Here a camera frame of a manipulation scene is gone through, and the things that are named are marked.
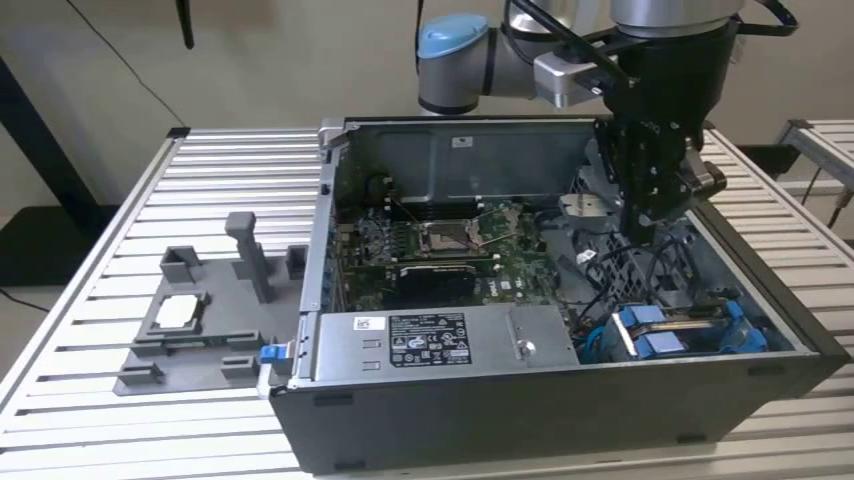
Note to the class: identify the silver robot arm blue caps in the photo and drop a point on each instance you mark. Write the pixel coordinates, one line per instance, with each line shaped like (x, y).
(460, 70)

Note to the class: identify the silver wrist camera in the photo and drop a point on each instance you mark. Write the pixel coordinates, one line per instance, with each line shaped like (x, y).
(560, 75)

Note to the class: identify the grey parts rack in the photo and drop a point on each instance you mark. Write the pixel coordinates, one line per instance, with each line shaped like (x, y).
(220, 300)

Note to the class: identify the disk with blue pad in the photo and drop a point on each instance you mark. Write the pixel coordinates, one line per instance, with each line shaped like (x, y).
(660, 346)

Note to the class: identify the CPU socket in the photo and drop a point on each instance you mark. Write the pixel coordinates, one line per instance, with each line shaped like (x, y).
(447, 240)

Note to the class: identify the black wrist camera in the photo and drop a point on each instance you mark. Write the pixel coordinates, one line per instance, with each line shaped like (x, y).
(703, 180)

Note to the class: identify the black desk stand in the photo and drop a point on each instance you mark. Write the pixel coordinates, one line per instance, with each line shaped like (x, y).
(46, 240)

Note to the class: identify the black graphics card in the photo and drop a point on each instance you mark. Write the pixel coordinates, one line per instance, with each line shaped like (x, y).
(436, 285)

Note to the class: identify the black open PC case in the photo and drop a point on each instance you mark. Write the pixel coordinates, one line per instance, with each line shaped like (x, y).
(467, 425)

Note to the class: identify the metal slat side table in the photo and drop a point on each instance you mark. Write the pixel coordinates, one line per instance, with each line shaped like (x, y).
(823, 145)

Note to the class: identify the green motherboard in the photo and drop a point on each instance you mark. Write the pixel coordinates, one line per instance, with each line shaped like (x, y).
(527, 280)

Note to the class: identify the silver power supply unit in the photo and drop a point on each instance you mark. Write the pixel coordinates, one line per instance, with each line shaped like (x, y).
(467, 360)

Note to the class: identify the silver CPU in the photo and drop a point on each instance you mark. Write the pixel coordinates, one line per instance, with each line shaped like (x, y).
(176, 312)

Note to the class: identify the silver metal drive bracket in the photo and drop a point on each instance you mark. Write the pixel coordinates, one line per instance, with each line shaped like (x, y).
(587, 207)

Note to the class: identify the blue case latch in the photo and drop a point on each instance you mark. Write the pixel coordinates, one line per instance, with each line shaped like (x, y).
(268, 354)

